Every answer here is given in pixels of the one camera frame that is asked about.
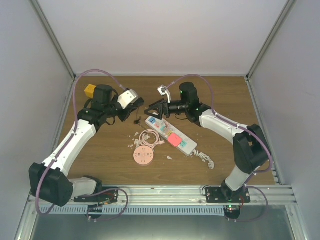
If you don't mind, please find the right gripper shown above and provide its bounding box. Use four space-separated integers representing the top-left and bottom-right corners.
145 98 189 121

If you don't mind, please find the pink square plug adapter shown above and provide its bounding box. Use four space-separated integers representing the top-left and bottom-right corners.
167 133 183 148

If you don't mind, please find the yellow cube socket adapter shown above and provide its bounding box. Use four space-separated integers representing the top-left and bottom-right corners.
84 84 97 99

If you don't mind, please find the pink round power socket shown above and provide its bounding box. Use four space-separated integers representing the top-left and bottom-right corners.
133 146 154 167

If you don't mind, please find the white power strip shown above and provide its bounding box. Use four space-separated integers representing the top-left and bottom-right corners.
145 116 198 156

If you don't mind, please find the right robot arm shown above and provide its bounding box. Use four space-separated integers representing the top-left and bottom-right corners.
144 82 273 203

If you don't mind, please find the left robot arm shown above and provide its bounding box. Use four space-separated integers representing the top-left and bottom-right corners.
29 84 144 207

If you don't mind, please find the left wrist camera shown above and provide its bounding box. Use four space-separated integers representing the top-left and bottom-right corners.
117 89 139 109

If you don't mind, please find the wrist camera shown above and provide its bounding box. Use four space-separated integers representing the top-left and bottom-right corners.
157 85 172 104
117 89 139 109

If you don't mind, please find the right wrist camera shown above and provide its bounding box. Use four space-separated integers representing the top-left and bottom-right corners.
157 85 172 104

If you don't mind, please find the pink coiled socket cable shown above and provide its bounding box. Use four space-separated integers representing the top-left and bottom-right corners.
137 129 166 147

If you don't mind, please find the white coiled strip cable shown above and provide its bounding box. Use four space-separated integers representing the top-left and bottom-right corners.
187 149 216 171

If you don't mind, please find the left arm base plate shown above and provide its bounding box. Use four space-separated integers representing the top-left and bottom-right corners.
72 186 119 205

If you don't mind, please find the slotted cable duct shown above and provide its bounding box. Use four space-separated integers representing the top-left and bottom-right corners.
50 205 225 216

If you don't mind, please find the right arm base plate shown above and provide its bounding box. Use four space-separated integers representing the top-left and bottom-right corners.
201 185 251 204

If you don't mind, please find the aluminium mounting rail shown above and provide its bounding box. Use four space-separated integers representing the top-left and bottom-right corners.
27 184 298 206

